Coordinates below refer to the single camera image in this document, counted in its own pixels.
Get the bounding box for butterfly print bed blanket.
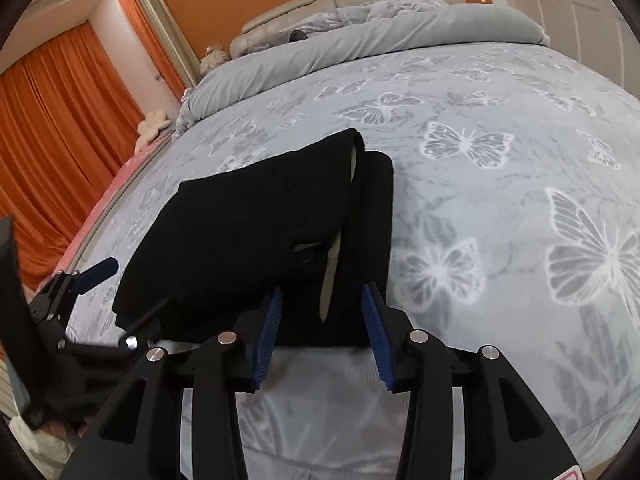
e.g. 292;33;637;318
60;42;640;480

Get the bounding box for white flower plush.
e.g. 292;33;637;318
134;109;168;156

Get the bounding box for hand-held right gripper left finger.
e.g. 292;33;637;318
59;285;284;480

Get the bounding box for person's left forearm white sleeve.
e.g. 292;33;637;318
7;410;81;480

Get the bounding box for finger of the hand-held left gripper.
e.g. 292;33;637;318
70;256;120;296
65;300;171;361

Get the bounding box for fluffy beige plush toy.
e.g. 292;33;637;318
200;45;231;73

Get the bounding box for white panelled door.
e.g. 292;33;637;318
492;0;640;61

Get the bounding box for grey duvet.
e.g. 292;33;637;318
172;7;551;133

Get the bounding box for white door frame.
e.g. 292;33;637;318
122;0;203;88

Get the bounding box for beige padded headboard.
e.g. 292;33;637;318
229;0;466;61

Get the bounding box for wide orange curtain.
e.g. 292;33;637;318
0;22;161;291

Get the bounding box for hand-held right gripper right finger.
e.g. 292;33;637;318
361;282;581;480

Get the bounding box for printed grey pillow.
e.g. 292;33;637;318
300;0;451;36

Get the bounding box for person's left hand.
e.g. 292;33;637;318
44;416;92;443

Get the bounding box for black pants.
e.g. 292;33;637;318
111;127;396;351

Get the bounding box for narrow orange curtain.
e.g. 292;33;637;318
110;0;188;93

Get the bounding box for pink mattress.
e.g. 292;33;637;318
47;135;176;291

